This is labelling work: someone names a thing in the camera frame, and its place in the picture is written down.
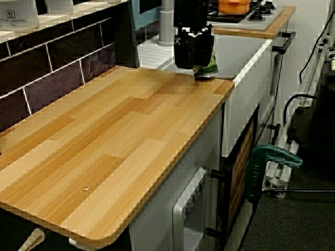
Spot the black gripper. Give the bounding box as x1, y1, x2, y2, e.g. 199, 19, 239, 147
174, 24, 215, 70

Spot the green tin can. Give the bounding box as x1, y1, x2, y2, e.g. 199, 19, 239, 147
192, 48, 219, 81

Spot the white toy sink unit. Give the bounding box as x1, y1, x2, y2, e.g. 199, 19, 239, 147
137, 33, 276, 158

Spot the grey toy faucet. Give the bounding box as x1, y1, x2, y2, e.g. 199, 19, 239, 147
157, 0, 176, 48

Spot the orange toy pot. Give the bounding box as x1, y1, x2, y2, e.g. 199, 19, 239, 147
217, 0, 252, 15

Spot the blue plastic bin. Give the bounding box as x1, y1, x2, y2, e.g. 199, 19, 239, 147
129, 0, 164, 30

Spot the dark grey upright panel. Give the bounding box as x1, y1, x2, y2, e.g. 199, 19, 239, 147
112, 0, 140, 69

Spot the black stove knob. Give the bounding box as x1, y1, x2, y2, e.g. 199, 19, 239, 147
247, 10, 265, 22
260, 0, 277, 11

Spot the grey toy stove top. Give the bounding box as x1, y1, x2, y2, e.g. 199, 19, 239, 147
206, 0, 285, 31

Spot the wooden stove counter board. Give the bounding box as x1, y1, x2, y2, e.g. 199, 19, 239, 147
212, 5, 297, 40

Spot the green clamp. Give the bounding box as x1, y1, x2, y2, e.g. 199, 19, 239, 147
245, 145, 304, 204

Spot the wooden slat cabinet door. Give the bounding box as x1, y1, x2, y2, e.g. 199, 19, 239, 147
227, 119, 256, 232

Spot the cream shelf ledge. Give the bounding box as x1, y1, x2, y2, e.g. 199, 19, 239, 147
0, 0, 129, 45

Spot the dark tiled backsplash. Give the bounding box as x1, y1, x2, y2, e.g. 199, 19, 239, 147
0, 17, 117, 133

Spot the plain white lidded jar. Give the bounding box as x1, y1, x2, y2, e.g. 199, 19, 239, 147
44, 0, 74, 15

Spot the grey dispenser panel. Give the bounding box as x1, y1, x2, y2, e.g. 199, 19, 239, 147
171, 166, 208, 251

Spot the white jar with logo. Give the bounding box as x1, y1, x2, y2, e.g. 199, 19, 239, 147
0, 0, 39, 31

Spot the black towel rail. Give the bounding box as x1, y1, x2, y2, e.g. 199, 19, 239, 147
268, 31, 298, 147

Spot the black cable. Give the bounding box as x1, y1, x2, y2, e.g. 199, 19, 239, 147
283, 93, 318, 147
299, 0, 335, 82

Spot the aluminium frame rail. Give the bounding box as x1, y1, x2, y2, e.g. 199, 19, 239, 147
261, 26, 335, 200

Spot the black door handle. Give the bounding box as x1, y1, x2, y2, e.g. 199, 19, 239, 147
205, 169, 231, 236

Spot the white peg handle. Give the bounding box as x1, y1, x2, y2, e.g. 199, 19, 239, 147
18, 227, 47, 251

